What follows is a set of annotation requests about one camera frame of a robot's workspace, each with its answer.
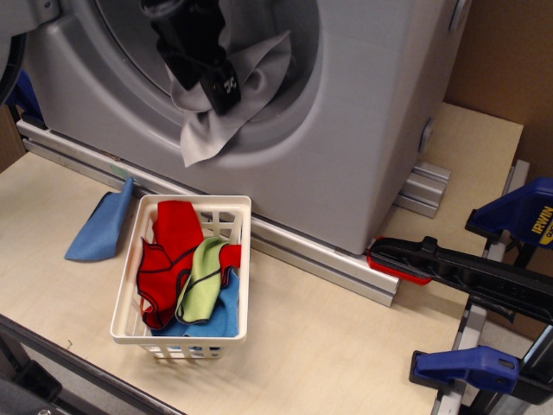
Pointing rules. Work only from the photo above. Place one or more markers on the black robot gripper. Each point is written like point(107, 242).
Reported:
point(188, 41)

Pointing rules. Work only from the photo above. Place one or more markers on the grey cloth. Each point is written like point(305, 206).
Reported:
point(260, 68)

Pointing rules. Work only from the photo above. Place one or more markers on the white plastic laundry basket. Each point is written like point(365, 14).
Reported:
point(227, 217)

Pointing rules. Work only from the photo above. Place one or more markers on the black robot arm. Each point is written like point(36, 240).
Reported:
point(188, 41)

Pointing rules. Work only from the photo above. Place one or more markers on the grey toy washing machine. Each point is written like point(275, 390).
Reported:
point(325, 158)

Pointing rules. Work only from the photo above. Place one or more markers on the washing machine door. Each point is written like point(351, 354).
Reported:
point(18, 18)

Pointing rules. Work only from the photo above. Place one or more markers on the red cloth with black trim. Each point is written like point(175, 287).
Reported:
point(166, 262)

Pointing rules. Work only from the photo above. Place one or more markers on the blue cloth on table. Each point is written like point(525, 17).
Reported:
point(97, 240)

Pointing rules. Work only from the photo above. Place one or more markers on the green cloth with black trim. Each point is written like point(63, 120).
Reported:
point(197, 300)

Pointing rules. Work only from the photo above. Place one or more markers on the blue cloth in basket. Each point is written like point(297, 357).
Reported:
point(223, 321)

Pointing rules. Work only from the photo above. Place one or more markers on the short aluminium extrusion block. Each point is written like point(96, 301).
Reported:
point(424, 189)

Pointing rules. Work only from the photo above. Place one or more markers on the brown cardboard panel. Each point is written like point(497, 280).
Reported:
point(503, 68)

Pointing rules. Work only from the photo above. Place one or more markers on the blue Irwin clamp upper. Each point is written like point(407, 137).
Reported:
point(526, 213)

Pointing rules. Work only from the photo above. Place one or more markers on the blue clamp lower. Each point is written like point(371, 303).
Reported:
point(485, 368)

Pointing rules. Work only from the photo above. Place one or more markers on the long aluminium extrusion rail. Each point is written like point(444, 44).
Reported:
point(349, 271)

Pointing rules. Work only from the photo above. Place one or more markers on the black metal table frame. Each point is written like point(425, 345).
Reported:
point(40, 377)

